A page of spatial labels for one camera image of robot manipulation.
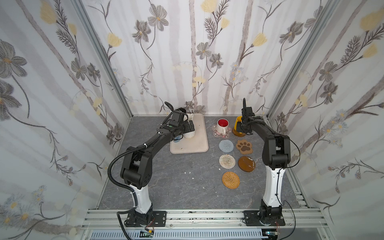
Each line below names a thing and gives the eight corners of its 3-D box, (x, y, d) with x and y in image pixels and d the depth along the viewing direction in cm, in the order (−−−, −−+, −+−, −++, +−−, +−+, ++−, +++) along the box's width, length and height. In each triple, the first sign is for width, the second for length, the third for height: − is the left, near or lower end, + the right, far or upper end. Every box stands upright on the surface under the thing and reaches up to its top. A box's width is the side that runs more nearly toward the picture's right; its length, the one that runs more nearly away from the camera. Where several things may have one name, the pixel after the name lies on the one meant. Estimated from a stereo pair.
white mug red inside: (216, 136, 110) (218, 129, 103) (215, 125, 117) (217, 118, 110) (228, 136, 110) (230, 129, 104) (226, 125, 117) (228, 118, 110)
